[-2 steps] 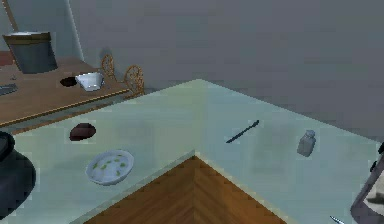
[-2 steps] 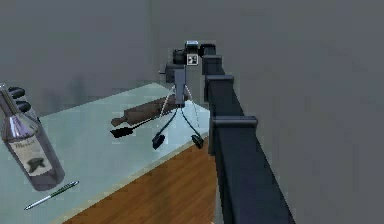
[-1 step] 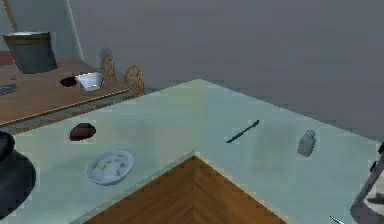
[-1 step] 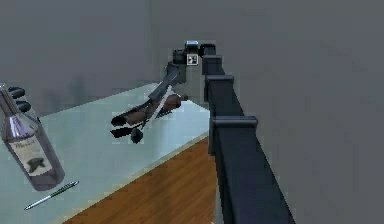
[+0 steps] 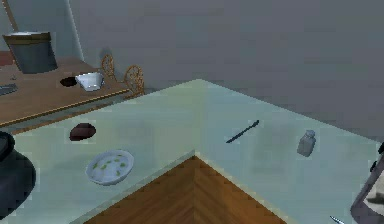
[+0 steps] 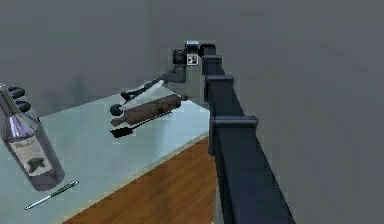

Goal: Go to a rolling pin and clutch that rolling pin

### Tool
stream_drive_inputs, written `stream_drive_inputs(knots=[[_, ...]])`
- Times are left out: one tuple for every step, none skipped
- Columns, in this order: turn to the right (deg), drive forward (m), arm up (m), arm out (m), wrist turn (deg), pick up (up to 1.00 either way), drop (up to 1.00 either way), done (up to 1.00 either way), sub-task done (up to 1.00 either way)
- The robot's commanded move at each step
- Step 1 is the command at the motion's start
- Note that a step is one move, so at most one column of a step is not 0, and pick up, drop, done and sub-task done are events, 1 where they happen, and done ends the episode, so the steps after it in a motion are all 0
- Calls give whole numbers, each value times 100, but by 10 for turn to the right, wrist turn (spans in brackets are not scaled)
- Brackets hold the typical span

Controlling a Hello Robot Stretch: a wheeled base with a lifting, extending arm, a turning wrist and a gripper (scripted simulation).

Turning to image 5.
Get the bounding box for black knife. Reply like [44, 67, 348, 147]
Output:
[225, 119, 260, 145]

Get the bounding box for pale green worktop counter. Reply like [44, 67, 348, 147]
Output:
[0, 78, 384, 224]

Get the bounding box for white plate with green bits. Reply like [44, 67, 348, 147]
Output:
[85, 149, 135, 186]

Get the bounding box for white square bowl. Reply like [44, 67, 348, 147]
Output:
[75, 71, 105, 92]

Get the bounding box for dark red potato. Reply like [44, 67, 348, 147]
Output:
[69, 122, 97, 142]

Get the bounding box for grey salt shaker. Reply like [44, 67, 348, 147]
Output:
[296, 129, 317, 158]

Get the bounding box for dark round dish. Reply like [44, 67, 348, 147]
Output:
[59, 76, 78, 88]

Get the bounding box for brown wooden table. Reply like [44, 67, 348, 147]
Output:
[0, 55, 132, 135]

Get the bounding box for grey bin with brown rim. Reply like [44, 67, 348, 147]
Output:
[2, 31, 59, 75]

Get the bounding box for grey flat utensil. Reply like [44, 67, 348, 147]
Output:
[0, 83, 19, 97]

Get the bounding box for black kettle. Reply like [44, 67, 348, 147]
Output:
[0, 131, 37, 221]

